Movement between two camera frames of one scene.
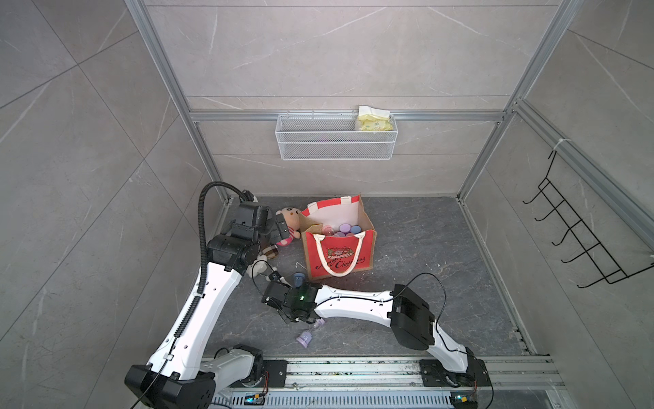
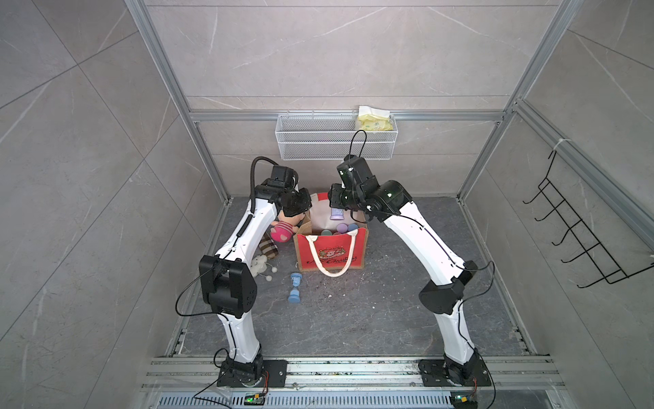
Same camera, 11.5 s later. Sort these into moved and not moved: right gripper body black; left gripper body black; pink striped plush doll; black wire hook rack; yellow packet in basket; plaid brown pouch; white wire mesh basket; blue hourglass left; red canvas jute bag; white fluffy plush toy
Moved: right gripper body black; left gripper body black; red canvas jute bag
Not moved: yellow packet in basket; black wire hook rack; white fluffy plush toy; plaid brown pouch; white wire mesh basket; blue hourglass left; pink striped plush doll
